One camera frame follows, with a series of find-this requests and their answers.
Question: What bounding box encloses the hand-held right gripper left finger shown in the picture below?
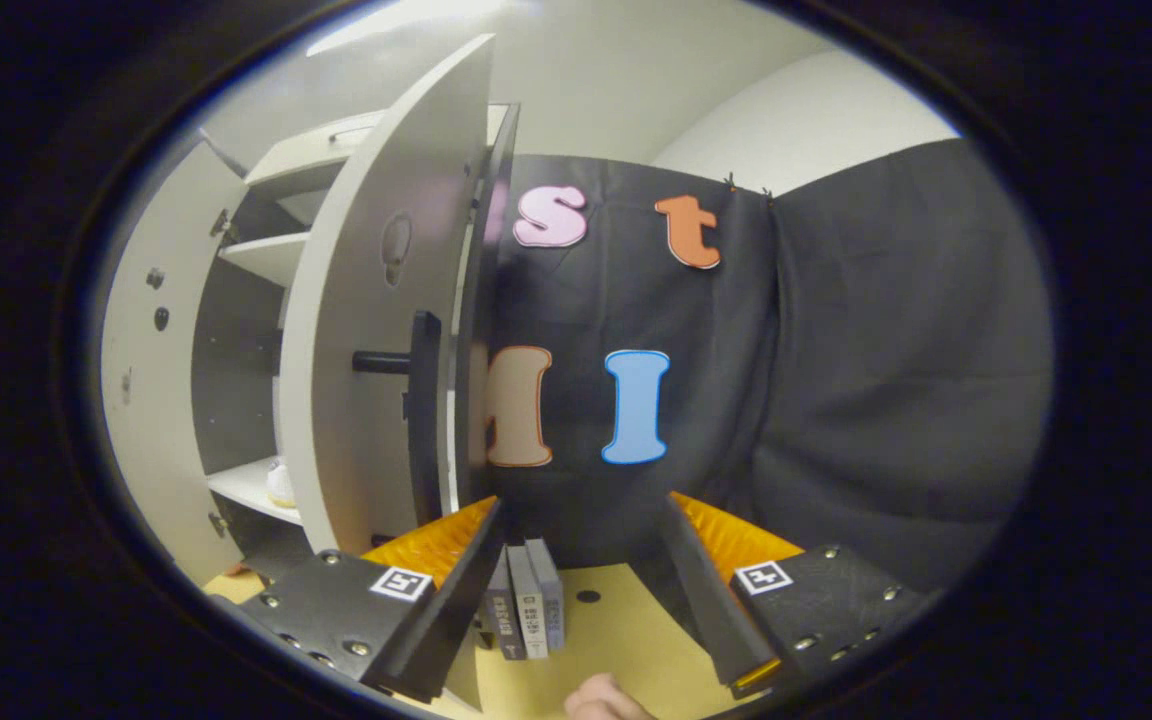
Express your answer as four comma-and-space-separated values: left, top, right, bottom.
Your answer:
236, 497, 507, 706

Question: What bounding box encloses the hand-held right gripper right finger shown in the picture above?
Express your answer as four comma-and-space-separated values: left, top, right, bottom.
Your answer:
661, 490, 937, 701

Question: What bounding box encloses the white shoe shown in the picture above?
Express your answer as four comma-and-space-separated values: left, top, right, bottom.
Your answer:
266, 457, 299, 509

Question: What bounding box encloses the white shoe cabinet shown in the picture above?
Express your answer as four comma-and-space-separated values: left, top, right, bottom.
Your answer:
99, 35, 522, 591

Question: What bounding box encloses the white cabinet door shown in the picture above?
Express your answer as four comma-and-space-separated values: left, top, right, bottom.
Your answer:
99, 135, 247, 589
276, 35, 497, 558

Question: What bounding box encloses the white cabinet shelf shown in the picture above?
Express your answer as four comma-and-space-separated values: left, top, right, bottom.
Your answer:
219, 232, 312, 289
208, 458, 302, 526

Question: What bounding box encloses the white cabinet drawer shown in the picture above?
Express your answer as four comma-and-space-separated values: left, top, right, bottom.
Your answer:
244, 108, 387, 191

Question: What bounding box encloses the dark book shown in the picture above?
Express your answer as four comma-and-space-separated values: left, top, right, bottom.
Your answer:
481, 545, 529, 661

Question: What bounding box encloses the light grey book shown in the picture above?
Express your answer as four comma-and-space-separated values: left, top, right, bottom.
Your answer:
506, 545, 549, 659

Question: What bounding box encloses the blue grey book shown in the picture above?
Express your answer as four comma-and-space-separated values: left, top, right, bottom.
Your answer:
526, 538, 567, 651

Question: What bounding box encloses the black backdrop cloth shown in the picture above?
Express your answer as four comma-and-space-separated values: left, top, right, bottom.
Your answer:
466, 138, 1055, 591

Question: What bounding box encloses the black door handle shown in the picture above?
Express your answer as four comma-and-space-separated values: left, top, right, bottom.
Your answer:
351, 310, 447, 526

